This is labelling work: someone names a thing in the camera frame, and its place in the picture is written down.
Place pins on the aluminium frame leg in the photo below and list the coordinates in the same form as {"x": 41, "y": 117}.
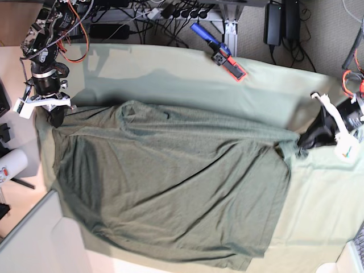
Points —
{"x": 226, "y": 20}

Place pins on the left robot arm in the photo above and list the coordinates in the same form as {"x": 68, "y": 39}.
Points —
{"x": 351, "y": 109}

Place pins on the white bin corner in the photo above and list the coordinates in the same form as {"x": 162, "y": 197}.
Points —
{"x": 45, "y": 241}

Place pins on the light green table cloth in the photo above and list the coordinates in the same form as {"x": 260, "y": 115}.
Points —
{"x": 324, "y": 206}

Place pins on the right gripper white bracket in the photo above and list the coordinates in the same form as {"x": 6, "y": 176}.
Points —
{"x": 55, "y": 106}

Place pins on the black power adapter brick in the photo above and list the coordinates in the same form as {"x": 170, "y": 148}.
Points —
{"x": 273, "y": 23}

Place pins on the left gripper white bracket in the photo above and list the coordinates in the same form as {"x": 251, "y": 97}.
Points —
{"x": 322, "y": 132}

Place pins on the white cylindrical bottle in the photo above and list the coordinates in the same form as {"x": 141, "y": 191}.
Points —
{"x": 12, "y": 164}

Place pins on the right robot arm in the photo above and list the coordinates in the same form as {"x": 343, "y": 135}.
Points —
{"x": 41, "y": 46}

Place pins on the green T-shirt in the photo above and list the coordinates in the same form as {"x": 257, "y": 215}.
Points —
{"x": 173, "y": 183}

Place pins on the blue and red clamp tool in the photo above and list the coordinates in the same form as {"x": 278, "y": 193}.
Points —
{"x": 221, "y": 54}

